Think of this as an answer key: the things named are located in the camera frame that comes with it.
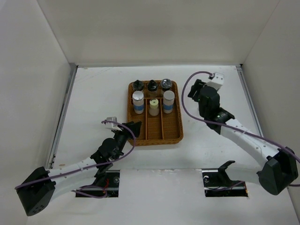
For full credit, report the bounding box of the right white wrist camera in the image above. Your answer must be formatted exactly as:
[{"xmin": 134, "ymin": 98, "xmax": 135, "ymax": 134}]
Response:
[{"xmin": 206, "ymin": 73, "xmax": 225, "ymax": 91}]

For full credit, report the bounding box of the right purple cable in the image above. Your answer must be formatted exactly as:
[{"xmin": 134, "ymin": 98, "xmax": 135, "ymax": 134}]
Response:
[{"xmin": 180, "ymin": 71, "xmax": 300, "ymax": 188}]

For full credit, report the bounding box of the black cap brown spice bottle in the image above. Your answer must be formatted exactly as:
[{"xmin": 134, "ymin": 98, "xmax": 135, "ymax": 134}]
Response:
[{"xmin": 147, "ymin": 80, "xmax": 158, "ymax": 98}]

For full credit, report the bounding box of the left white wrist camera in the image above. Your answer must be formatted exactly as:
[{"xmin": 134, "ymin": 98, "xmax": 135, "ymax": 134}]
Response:
[{"xmin": 104, "ymin": 116, "xmax": 122, "ymax": 131}]

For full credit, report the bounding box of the silver lid blue label jar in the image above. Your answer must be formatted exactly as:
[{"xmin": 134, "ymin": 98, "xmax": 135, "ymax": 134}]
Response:
[
  {"xmin": 163, "ymin": 90, "xmax": 175, "ymax": 114},
  {"xmin": 132, "ymin": 91, "xmax": 144, "ymax": 114}
]

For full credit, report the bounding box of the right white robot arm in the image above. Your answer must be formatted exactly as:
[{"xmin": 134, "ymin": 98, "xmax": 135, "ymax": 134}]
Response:
[{"xmin": 187, "ymin": 79, "xmax": 299, "ymax": 195}]

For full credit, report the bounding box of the black cap white spice bottle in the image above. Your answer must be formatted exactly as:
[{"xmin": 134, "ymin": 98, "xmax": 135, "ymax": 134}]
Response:
[{"xmin": 132, "ymin": 80, "xmax": 144, "ymax": 92}]

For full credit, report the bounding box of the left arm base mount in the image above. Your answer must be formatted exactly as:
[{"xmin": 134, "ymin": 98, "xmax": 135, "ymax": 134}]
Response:
[{"xmin": 75, "ymin": 170, "xmax": 120, "ymax": 199}]

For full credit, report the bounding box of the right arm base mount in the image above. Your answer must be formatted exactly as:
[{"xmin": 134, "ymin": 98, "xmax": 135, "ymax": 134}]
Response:
[{"xmin": 202, "ymin": 160, "xmax": 248, "ymax": 197}]

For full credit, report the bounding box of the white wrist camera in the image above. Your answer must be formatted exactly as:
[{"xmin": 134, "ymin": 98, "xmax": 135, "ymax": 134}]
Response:
[
  {"xmin": 104, "ymin": 116, "xmax": 122, "ymax": 131},
  {"xmin": 206, "ymin": 73, "xmax": 225, "ymax": 91}
]

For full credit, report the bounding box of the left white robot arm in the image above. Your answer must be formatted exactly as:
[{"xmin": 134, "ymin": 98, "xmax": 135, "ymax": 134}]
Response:
[{"xmin": 15, "ymin": 119, "xmax": 142, "ymax": 217}]

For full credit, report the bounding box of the purple cable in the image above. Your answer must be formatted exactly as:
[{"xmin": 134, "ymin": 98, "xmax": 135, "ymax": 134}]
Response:
[
  {"xmin": 14, "ymin": 119, "xmax": 137, "ymax": 198},
  {"xmin": 180, "ymin": 71, "xmax": 300, "ymax": 188}
]

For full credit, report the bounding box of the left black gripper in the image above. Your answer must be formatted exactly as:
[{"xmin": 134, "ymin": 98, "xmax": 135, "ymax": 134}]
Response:
[{"xmin": 112, "ymin": 121, "xmax": 141, "ymax": 160}]

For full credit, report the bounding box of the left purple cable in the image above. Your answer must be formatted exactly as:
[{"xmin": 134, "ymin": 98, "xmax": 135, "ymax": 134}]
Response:
[{"xmin": 14, "ymin": 119, "xmax": 137, "ymax": 198}]

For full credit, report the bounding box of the brown wicker divided tray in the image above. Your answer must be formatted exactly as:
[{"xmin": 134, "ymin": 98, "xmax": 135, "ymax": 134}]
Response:
[{"xmin": 127, "ymin": 81, "xmax": 183, "ymax": 146}]

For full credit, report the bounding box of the yellow lid spice bottle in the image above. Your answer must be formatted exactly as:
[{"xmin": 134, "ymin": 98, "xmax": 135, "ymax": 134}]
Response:
[{"xmin": 149, "ymin": 98, "xmax": 159, "ymax": 116}]

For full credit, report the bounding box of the black grinder top spice bottle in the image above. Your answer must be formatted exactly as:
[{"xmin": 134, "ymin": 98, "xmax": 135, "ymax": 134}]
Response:
[{"xmin": 160, "ymin": 78, "xmax": 173, "ymax": 94}]

